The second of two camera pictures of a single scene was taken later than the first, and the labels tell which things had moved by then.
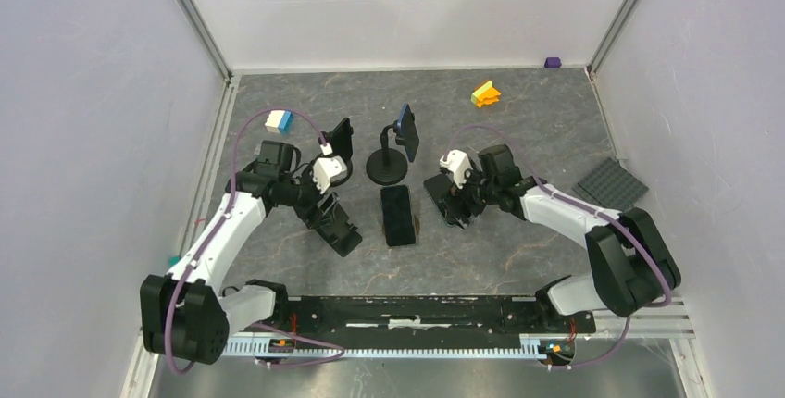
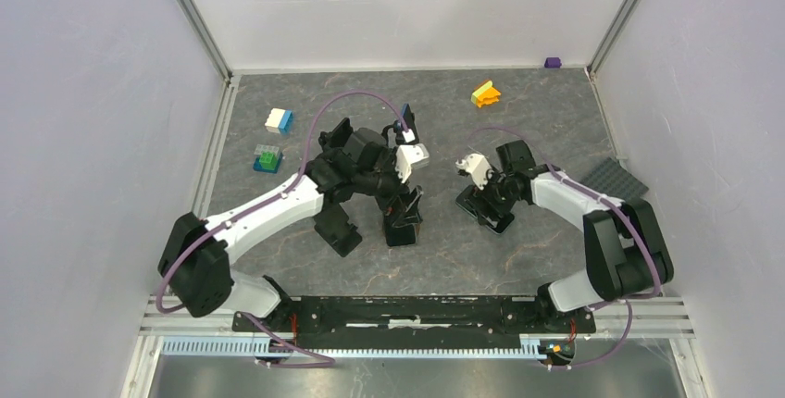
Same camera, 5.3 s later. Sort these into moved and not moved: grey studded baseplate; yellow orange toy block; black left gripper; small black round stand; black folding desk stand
Moved: black left gripper
Not moved: grey studded baseplate; black folding desk stand; small black round stand; yellow orange toy block
